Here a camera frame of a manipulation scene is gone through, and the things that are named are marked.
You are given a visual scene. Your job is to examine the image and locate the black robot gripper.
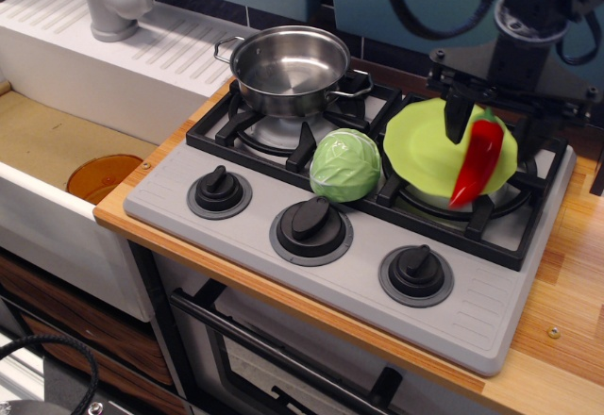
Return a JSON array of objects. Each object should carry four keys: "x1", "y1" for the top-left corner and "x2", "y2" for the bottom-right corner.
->
[{"x1": 428, "y1": 41, "x2": 602, "y2": 163}]

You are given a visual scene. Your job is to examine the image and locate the red toy chili pepper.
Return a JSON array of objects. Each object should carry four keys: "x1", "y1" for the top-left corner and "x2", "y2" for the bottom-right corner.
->
[{"x1": 449, "y1": 108, "x2": 505, "y2": 208}]

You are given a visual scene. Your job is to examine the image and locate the green toy lettuce head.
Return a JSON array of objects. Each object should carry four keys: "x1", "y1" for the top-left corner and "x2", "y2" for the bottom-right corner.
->
[{"x1": 310, "y1": 128, "x2": 381, "y2": 203}]

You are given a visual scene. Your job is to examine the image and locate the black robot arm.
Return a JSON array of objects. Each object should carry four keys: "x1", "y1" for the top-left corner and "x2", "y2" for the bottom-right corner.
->
[{"x1": 428, "y1": 0, "x2": 603, "y2": 161}]

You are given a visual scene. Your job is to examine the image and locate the light green plastic plate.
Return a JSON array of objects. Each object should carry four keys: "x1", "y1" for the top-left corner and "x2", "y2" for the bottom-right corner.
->
[{"x1": 383, "y1": 99, "x2": 518, "y2": 198}]

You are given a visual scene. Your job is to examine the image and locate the black right stove knob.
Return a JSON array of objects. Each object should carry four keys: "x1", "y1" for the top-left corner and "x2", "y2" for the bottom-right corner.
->
[{"x1": 378, "y1": 244, "x2": 454, "y2": 308}]

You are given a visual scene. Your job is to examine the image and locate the black stove knob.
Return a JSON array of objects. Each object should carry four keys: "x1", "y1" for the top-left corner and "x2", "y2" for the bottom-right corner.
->
[
  {"x1": 269, "y1": 197, "x2": 354, "y2": 267},
  {"x1": 187, "y1": 165, "x2": 253, "y2": 221},
  {"x1": 378, "y1": 244, "x2": 454, "y2": 308}
]

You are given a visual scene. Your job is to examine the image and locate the grey toy stove top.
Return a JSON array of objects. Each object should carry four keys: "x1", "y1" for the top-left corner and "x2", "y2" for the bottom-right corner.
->
[{"x1": 123, "y1": 79, "x2": 576, "y2": 378}]

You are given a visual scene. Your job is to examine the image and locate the stainless steel pot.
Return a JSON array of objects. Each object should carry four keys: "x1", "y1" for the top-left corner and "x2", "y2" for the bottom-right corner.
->
[{"x1": 213, "y1": 25, "x2": 374, "y2": 118}]

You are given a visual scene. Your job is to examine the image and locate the black middle stove knob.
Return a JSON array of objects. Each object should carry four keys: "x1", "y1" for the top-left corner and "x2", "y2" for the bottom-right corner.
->
[{"x1": 269, "y1": 197, "x2": 354, "y2": 267}]

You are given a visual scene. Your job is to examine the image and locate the black left stove knob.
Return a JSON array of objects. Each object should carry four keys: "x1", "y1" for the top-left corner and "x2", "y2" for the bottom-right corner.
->
[{"x1": 187, "y1": 165, "x2": 253, "y2": 221}]

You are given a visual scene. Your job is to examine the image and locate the black right burner grate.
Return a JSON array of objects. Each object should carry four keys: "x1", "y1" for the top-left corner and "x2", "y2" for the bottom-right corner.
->
[{"x1": 352, "y1": 93, "x2": 574, "y2": 271}]

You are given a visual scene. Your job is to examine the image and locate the black burner grate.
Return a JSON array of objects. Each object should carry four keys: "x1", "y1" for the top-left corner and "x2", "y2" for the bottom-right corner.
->
[
  {"x1": 186, "y1": 81, "x2": 404, "y2": 191},
  {"x1": 352, "y1": 93, "x2": 574, "y2": 271}
]

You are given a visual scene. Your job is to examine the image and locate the black left burner grate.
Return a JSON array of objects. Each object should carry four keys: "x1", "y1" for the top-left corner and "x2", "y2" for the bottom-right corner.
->
[{"x1": 186, "y1": 81, "x2": 404, "y2": 191}]

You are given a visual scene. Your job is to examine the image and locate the orange sink drain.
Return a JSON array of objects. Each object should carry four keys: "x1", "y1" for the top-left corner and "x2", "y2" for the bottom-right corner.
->
[{"x1": 66, "y1": 154, "x2": 143, "y2": 205}]

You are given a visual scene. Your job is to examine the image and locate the white toy sink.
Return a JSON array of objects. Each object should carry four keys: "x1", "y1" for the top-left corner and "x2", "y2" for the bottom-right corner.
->
[{"x1": 1, "y1": 0, "x2": 248, "y2": 322}]

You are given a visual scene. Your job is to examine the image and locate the wooden drawer front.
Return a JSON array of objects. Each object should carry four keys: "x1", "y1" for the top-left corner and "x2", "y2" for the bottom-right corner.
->
[{"x1": 1, "y1": 251, "x2": 187, "y2": 415}]

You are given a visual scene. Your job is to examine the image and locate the blue braided robot cable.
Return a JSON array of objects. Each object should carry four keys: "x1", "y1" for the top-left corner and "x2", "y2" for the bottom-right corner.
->
[{"x1": 372, "y1": 0, "x2": 500, "y2": 42}]

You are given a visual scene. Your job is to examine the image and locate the black oven door handle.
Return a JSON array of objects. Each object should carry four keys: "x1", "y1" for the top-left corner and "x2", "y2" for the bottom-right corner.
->
[{"x1": 169, "y1": 289, "x2": 391, "y2": 415}]

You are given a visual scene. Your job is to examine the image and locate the black braided cable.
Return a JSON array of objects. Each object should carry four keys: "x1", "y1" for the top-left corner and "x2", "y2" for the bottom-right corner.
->
[{"x1": 0, "y1": 334, "x2": 100, "y2": 415}]

